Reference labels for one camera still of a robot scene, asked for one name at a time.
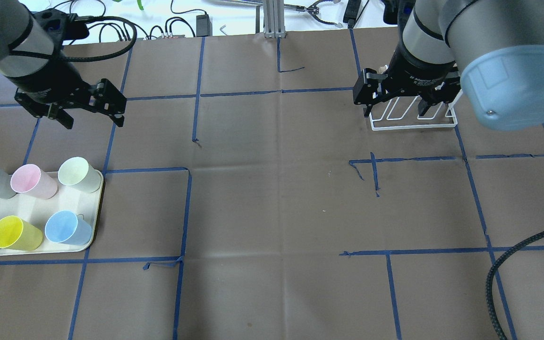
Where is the black braided cable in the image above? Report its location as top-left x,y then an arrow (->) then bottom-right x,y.
485,223 -> 544,340

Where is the pink plastic cup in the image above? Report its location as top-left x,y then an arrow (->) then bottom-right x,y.
10,164 -> 59,200

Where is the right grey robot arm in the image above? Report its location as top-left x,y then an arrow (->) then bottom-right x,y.
352,0 -> 544,131

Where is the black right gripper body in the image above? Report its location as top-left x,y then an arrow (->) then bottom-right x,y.
362,47 -> 461,103

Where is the white plastic cup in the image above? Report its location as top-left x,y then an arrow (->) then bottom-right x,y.
58,157 -> 101,193

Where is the light blue plastic cup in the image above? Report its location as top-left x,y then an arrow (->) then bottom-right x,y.
44,210 -> 94,246

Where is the white wire cup rack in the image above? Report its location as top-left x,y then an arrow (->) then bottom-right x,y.
365,65 -> 463,131

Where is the yellow plastic cup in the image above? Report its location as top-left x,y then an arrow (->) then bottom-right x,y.
0,215 -> 43,251

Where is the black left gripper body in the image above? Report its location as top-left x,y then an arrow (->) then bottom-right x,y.
15,78 -> 107,119

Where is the black power adapter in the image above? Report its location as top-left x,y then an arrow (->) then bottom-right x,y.
195,14 -> 213,37

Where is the cream rectangular tray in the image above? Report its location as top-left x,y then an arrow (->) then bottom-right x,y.
0,171 -> 104,256

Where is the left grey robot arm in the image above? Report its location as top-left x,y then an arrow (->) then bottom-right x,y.
0,0 -> 136,129

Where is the aluminium frame post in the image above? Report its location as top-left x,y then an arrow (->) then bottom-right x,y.
263,0 -> 286,39

